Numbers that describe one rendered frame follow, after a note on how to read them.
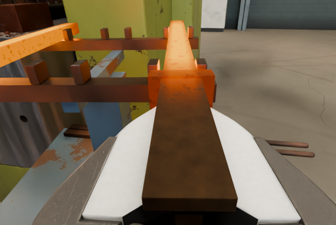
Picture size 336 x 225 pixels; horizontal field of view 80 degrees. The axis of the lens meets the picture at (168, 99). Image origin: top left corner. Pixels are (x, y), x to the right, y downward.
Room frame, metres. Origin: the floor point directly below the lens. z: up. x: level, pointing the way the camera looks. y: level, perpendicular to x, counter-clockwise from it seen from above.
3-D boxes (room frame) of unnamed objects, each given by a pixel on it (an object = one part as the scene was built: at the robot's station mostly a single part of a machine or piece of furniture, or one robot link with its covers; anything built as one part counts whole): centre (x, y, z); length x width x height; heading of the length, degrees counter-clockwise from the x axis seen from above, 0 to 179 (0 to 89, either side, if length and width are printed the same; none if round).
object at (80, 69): (0.30, 0.10, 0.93); 0.23 x 0.06 x 0.02; 176
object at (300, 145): (0.39, -0.02, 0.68); 0.60 x 0.04 x 0.01; 80
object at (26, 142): (0.80, 0.49, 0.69); 0.56 x 0.38 x 0.45; 168
